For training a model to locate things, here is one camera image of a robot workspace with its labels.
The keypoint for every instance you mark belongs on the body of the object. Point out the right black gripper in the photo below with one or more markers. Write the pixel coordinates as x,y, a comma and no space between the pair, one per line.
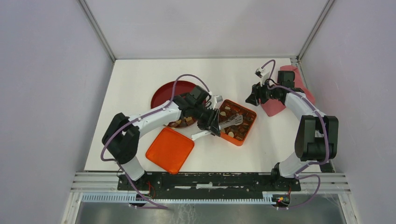
253,98

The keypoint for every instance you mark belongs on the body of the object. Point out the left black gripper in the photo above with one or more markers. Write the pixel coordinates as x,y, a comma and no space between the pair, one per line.
211,123

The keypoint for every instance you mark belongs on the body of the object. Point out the metal serving tongs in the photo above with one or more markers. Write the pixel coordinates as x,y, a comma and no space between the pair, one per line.
235,120

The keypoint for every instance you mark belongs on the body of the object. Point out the orange compartment chocolate box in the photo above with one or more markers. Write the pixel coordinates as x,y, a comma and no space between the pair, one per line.
241,131

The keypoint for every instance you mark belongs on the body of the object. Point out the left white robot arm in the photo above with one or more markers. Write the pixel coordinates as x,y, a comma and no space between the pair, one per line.
122,136

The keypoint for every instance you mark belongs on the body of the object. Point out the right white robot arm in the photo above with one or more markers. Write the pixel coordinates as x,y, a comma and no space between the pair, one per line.
317,135

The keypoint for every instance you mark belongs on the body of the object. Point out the pink cloth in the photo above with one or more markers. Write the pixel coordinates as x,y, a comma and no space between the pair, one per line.
273,107

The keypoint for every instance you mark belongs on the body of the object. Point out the orange box lid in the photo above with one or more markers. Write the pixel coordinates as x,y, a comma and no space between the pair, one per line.
169,150

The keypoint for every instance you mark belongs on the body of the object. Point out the round dark red plate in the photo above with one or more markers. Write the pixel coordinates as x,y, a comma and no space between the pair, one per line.
164,93

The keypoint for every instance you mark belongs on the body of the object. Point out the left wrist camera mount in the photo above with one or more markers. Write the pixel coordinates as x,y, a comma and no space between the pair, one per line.
215,102

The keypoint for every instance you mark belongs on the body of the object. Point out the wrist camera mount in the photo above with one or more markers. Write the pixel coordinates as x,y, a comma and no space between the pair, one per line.
263,74
215,102

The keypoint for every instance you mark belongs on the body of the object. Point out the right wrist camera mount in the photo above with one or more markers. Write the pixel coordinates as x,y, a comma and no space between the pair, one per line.
263,74

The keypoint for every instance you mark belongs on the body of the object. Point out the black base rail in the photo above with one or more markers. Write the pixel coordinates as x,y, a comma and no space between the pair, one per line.
190,185

